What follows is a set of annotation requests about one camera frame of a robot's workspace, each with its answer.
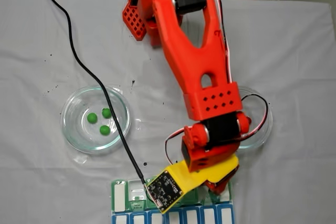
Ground weekly pill organizer box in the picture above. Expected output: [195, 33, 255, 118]
[109, 178, 236, 224]

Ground clear glass bowl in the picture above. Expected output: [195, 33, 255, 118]
[237, 86, 273, 149]
[60, 85, 132, 154]

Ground white tablecloth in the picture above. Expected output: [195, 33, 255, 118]
[0, 0, 336, 224]

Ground white red servo wire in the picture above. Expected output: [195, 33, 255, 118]
[164, 126, 188, 166]
[237, 93, 269, 142]

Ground camera board on yellow mount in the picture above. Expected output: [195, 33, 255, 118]
[145, 154, 240, 214]

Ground black camera cable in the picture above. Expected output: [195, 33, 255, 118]
[35, 0, 148, 186]

